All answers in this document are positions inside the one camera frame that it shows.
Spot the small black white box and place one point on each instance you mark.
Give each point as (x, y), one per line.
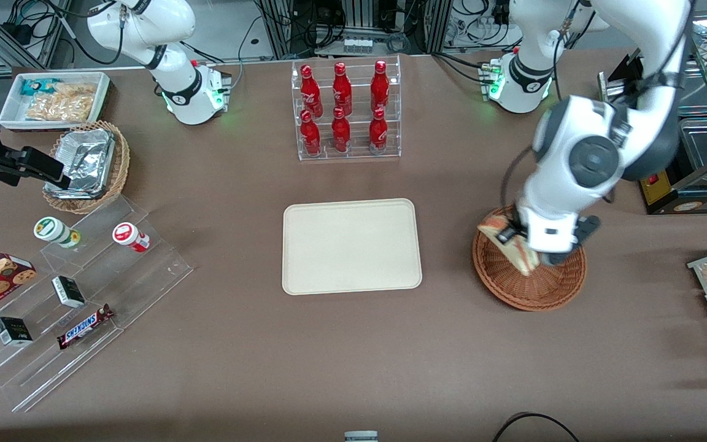
(13, 331)
(69, 291)

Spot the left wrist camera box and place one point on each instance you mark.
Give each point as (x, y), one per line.
(587, 230)

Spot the aluminium foil container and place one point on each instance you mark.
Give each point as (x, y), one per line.
(86, 159)

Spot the aluminium frame post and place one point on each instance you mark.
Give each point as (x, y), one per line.
(277, 27)
(436, 24)

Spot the clear acrylic bottle rack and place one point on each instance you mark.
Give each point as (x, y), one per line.
(359, 80)

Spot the red cola bottle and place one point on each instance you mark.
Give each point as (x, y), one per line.
(340, 134)
(311, 95)
(342, 92)
(380, 89)
(310, 136)
(378, 134)

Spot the large brown wicker basket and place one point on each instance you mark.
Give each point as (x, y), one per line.
(531, 288)

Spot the green lid white jar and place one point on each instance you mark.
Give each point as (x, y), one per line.
(53, 230)

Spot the black yellow food warmer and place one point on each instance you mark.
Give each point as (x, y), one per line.
(657, 190)

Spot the red lid white jar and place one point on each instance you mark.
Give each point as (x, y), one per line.
(127, 236)

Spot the beige plastic tray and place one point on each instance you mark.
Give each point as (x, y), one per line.
(351, 247)

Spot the triangular sandwich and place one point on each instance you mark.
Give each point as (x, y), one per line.
(522, 261)

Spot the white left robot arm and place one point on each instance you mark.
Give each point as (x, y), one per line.
(593, 141)

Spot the teal snack packet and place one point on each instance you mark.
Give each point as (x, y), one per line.
(39, 86)

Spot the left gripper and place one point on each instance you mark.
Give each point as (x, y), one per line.
(511, 231)

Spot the white power strip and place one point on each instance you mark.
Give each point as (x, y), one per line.
(357, 46)

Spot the white rectangular bin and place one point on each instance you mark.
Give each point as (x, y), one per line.
(13, 113)

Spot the clear acrylic stepped shelf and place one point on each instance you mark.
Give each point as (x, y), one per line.
(120, 288)

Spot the snickers chocolate bar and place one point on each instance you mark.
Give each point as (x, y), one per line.
(83, 327)

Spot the small grey device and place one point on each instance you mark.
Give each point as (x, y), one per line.
(361, 437)

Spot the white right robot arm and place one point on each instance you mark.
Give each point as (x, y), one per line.
(145, 27)

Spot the clear bag of crackers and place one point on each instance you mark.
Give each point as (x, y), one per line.
(62, 104)

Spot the small tan wicker basket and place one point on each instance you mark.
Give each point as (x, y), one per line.
(121, 166)

